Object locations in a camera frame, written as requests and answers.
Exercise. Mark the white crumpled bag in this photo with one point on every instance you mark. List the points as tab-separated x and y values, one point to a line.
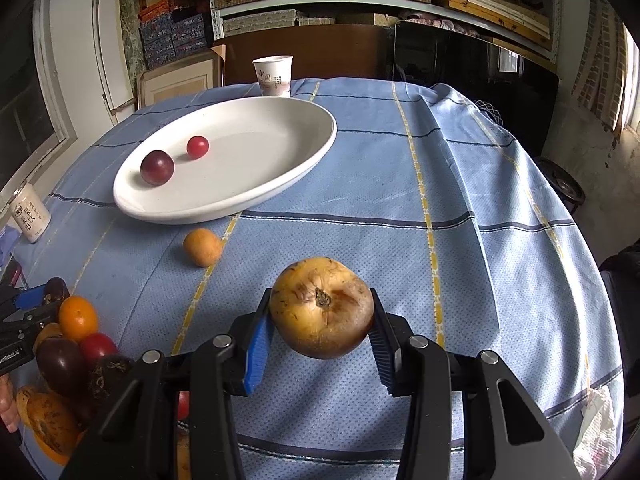
600	420

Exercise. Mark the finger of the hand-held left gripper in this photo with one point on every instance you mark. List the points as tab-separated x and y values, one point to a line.
30	319
27	297

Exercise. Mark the orange mandarin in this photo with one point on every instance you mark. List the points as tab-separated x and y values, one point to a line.
46	335
77	317

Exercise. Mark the small orange loquat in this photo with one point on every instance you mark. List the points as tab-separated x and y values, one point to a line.
201	247

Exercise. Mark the light wooden picture frame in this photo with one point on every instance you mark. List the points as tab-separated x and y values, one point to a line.
175	82

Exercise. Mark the bright window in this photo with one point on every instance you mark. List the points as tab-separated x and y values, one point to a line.
631	85

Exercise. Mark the pink cloth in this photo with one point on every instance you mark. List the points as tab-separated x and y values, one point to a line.
435	22

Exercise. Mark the orange round fruit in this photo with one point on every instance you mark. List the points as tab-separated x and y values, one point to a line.
183	455

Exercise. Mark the grey marbled panel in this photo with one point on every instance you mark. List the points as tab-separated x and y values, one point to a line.
130	35

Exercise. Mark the white metal shelf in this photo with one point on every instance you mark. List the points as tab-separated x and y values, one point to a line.
350	7

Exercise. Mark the blue checked tablecloth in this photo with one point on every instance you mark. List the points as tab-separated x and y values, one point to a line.
350	185

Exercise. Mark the stack of blue patterned boxes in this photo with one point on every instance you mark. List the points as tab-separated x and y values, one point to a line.
172	35

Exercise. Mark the cream beverage can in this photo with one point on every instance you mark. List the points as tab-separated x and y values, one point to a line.
30	212

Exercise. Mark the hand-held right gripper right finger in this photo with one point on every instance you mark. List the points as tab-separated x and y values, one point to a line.
382	360

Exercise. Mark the person's left hand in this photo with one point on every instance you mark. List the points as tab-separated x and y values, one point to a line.
6	405

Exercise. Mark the yellow-brown spotted round fruit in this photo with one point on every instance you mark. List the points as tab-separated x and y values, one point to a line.
322	310

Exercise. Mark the white oval plate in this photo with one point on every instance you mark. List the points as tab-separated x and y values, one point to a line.
225	160

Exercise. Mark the dark red plum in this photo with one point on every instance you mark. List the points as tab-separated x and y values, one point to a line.
157	167

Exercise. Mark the dark framed window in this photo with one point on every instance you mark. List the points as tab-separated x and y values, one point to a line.
25	110

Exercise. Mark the white paper cup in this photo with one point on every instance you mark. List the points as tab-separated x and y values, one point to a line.
272	76

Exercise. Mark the dark brown passion fruit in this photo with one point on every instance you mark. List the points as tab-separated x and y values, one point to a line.
56	290

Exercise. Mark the red cherry tomato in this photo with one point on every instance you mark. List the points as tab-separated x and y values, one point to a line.
197	147

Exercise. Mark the black flat screen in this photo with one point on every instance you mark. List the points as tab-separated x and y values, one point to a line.
475	85

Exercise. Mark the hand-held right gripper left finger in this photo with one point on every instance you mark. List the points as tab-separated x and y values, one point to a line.
257	355

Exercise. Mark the white trim strip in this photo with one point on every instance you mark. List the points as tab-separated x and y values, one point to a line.
102	60

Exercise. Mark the dark purple round fruit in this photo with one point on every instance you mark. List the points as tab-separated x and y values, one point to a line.
60	365

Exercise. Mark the brown wooden board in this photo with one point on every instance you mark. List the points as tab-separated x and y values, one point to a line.
305	55

